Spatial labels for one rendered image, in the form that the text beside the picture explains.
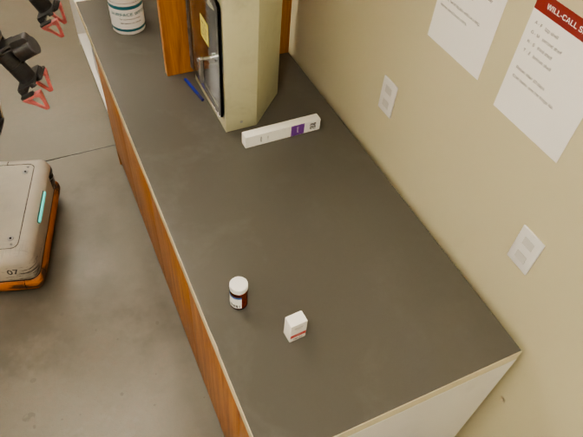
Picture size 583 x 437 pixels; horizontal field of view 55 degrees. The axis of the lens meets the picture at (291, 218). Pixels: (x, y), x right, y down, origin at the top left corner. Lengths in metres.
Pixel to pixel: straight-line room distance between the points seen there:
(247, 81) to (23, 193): 1.34
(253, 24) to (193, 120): 0.43
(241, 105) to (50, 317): 1.34
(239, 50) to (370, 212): 0.62
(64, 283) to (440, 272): 1.76
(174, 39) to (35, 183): 1.08
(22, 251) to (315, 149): 1.33
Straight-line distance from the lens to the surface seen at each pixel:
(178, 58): 2.13
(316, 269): 1.52
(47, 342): 2.60
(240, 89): 1.81
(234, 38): 1.70
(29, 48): 1.90
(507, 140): 1.38
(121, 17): 2.37
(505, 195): 1.43
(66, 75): 3.93
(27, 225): 2.64
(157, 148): 1.85
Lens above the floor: 2.17
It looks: 49 degrees down
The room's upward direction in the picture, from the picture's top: 6 degrees clockwise
